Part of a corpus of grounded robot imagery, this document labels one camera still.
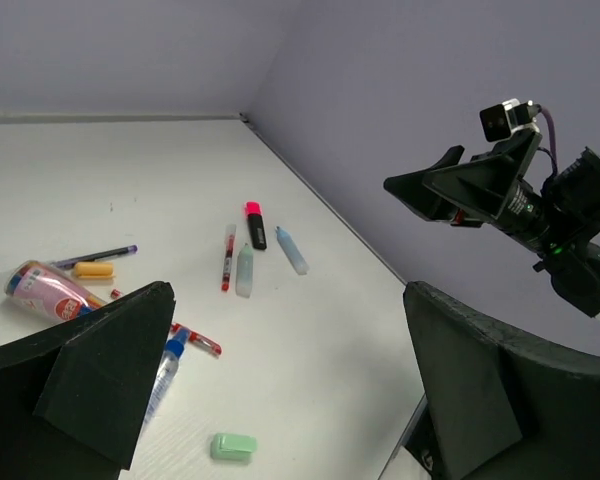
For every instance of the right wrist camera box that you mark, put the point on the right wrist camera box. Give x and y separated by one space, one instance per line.
501 121

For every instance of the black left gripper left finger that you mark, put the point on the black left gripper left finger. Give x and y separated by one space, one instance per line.
73 397

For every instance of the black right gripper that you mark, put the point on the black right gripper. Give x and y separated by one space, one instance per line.
490 188

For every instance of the blue capped glue bottle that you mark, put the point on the blue capped glue bottle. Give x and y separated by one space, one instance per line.
166 372

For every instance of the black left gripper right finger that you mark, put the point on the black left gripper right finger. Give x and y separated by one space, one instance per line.
499 402

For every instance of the pale blue highlighter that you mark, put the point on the pale blue highlighter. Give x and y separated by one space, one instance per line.
291 251

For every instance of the black pink highlighter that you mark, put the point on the black pink highlighter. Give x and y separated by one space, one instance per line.
255 225

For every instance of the red refill pen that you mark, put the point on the red refill pen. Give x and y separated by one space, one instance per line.
228 256

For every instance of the pink crayon bottle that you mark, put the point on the pink crayon bottle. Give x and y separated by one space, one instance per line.
47 291

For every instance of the green eraser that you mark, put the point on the green eraser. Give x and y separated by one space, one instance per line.
233 447

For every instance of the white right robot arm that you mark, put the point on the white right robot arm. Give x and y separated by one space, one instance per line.
557 224

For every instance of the red gel pen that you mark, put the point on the red gel pen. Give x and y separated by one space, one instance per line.
194 337

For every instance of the yellow cap eraser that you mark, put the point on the yellow cap eraser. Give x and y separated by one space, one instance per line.
93 270

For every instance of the pale green highlighter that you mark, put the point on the pale green highlighter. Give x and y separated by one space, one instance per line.
244 272

